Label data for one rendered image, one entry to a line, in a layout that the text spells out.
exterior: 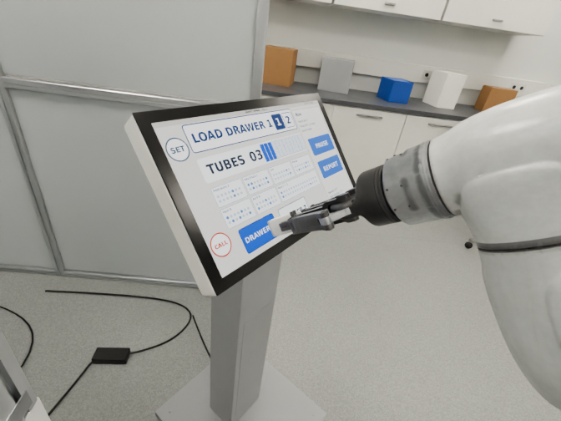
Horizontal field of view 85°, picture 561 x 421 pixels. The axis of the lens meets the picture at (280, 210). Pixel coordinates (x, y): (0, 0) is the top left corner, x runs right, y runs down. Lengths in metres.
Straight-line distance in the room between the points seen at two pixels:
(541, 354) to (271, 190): 0.46
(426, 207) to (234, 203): 0.32
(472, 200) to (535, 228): 0.05
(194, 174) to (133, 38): 0.93
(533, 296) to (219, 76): 1.20
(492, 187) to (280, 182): 0.42
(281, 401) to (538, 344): 1.21
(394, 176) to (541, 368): 0.21
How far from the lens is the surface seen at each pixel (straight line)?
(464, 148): 0.33
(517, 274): 0.34
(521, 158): 0.32
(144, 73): 1.40
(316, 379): 1.59
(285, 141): 0.70
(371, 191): 0.38
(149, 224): 1.68
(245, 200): 0.57
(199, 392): 1.48
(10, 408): 0.45
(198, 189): 0.52
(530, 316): 0.35
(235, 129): 0.61
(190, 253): 0.51
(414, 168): 0.35
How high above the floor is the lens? 1.33
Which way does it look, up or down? 31 degrees down
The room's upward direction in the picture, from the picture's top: 8 degrees clockwise
